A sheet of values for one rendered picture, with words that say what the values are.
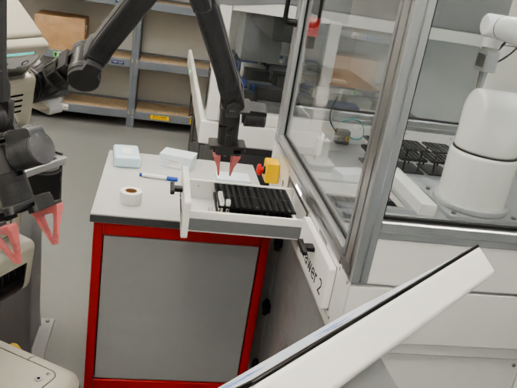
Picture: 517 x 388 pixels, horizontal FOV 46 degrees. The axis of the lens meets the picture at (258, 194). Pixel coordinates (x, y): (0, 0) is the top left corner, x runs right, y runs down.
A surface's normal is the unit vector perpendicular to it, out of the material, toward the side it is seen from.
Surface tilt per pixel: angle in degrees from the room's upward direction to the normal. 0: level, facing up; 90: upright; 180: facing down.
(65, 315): 0
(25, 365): 0
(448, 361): 90
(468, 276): 40
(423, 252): 90
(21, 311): 90
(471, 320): 90
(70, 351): 0
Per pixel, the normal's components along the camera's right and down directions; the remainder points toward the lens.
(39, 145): 0.88, -0.18
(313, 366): 0.59, -0.48
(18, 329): 0.13, 0.37
